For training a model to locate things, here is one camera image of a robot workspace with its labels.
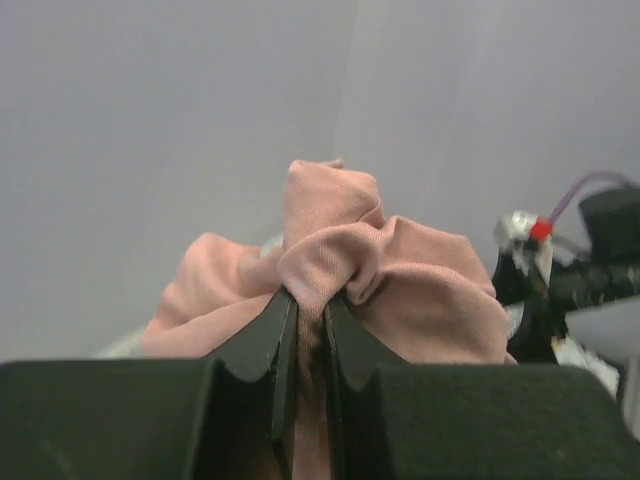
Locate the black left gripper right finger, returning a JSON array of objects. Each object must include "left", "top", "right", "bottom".
[{"left": 323, "top": 294, "right": 400, "bottom": 479}]

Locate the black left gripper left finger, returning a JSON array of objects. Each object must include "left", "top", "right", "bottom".
[{"left": 198, "top": 291, "right": 298, "bottom": 479}]

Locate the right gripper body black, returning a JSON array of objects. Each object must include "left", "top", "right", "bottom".
[{"left": 492, "top": 240, "right": 570, "bottom": 363}]

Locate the pink t-shirt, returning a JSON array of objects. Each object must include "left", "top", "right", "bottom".
[{"left": 141, "top": 160, "right": 510, "bottom": 479}]

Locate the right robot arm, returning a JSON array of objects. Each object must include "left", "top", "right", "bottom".
[{"left": 324, "top": 187, "right": 639, "bottom": 479}]

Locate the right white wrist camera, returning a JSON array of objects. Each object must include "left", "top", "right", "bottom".
[{"left": 494, "top": 211, "right": 553, "bottom": 289}]

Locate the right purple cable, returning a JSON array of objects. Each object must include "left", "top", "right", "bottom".
[{"left": 548, "top": 170, "right": 635, "bottom": 221}]

